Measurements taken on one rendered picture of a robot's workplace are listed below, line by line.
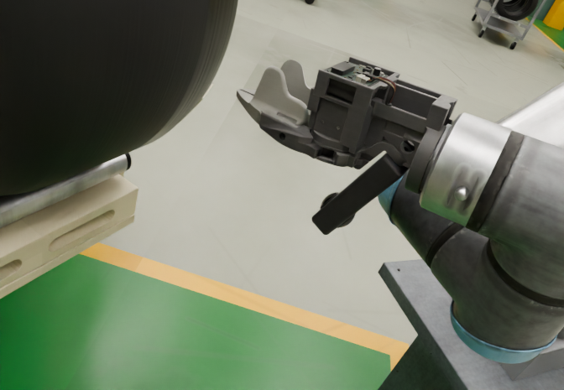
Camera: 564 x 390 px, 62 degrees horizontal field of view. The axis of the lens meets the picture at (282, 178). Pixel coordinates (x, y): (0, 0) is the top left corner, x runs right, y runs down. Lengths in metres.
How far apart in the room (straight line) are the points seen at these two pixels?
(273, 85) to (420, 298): 0.88
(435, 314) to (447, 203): 0.85
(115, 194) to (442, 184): 0.55
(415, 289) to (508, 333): 0.79
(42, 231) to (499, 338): 0.58
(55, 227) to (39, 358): 0.94
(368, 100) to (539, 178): 0.14
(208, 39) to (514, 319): 0.42
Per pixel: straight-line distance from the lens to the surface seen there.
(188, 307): 1.77
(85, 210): 0.77
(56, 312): 1.73
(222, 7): 0.56
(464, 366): 1.18
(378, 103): 0.42
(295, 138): 0.43
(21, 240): 0.73
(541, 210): 0.39
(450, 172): 0.39
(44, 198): 0.72
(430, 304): 1.25
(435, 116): 0.41
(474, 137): 0.40
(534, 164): 0.40
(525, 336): 0.49
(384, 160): 0.43
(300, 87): 0.49
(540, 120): 0.59
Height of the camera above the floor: 1.38
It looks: 33 degrees down
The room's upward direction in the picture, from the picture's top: 20 degrees clockwise
